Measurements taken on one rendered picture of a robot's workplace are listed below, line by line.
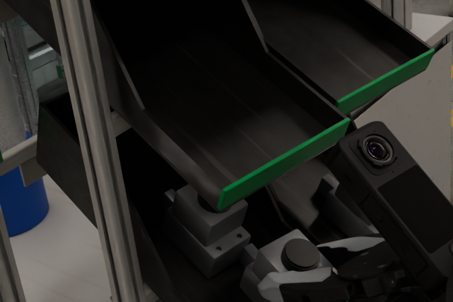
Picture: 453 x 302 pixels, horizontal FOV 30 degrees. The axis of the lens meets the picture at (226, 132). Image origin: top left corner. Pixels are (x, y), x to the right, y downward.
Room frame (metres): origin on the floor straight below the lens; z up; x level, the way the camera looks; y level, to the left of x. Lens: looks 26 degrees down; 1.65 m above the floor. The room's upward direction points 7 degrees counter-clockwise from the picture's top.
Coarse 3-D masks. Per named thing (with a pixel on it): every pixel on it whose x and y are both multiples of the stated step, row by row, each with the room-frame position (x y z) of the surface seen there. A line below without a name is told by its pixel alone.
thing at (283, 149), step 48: (48, 0) 0.62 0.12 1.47; (96, 0) 0.69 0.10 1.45; (144, 0) 0.70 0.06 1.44; (192, 0) 0.69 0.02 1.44; (240, 0) 0.65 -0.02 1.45; (144, 48) 0.64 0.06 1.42; (192, 48) 0.65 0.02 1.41; (240, 48) 0.65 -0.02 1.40; (144, 96) 0.59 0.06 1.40; (192, 96) 0.60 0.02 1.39; (240, 96) 0.60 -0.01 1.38; (288, 96) 0.61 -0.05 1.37; (192, 144) 0.55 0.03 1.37; (240, 144) 0.55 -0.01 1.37; (288, 144) 0.56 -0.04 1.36; (240, 192) 0.50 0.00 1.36
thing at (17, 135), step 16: (0, 32) 1.35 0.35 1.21; (0, 48) 1.34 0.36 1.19; (0, 64) 1.33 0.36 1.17; (0, 80) 1.32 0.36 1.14; (0, 96) 1.31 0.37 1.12; (16, 96) 1.36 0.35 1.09; (0, 112) 1.31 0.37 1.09; (16, 112) 1.34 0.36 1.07; (0, 128) 1.30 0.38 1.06; (16, 128) 1.33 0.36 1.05; (0, 144) 1.30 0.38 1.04; (16, 144) 1.32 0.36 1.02
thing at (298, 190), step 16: (352, 128) 0.75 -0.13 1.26; (320, 160) 0.75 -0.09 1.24; (288, 176) 0.72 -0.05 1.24; (304, 176) 0.72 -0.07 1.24; (320, 176) 0.73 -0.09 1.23; (272, 192) 0.67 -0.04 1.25; (288, 192) 0.70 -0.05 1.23; (304, 192) 0.70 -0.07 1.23; (288, 208) 0.68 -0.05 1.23; (304, 208) 0.68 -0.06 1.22; (320, 208) 0.69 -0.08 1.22; (304, 224) 0.64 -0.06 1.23; (320, 224) 0.67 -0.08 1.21; (320, 240) 0.63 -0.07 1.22; (336, 240) 0.65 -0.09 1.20
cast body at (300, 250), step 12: (276, 240) 0.57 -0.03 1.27; (288, 240) 0.57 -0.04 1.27; (300, 240) 0.56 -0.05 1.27; (252, 252) 0.59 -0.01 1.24; (264, 252) 0.55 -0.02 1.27; (276, 252) 0.55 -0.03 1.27; (288, 252) 0.54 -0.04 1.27; (300, 252) 0.55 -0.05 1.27; (312, 252) 0.55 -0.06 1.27; (252, 264) 0.57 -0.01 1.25; (264, 264) 0.55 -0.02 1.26; (276, 264) 0.54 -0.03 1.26; (288, 264) 0.54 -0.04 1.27; (300, 264) 0.54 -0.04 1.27; (312, 264) 0.54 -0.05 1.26; (324, 264) 0.55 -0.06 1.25; (252, 276) 0.56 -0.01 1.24; (264, 276) 0.55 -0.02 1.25; (252, 288) 0.56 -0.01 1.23; (252, 300) 0.56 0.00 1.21; (264, 300) 0.55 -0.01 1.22
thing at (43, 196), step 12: (0, 180) 1.28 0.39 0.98; (12, 180) 1.29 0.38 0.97; (0, 192) 1.28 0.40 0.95; (12, 192) 1.29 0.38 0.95; (24, 192) 1.30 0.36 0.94; (36, 192) 1.32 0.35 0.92; (0, 204) 1.28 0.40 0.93; (12, 204) 1.29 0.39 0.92; (24, 204) 1.30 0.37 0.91; (36, 204) 1.32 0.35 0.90; (48, 204) 1.36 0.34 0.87; (12, 216) 1.28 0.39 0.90; (24, 216) 1.29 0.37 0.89; (36, 216) 1.31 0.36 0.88; (12, 228) 1.28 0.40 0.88; (24, 228) 1.29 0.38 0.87
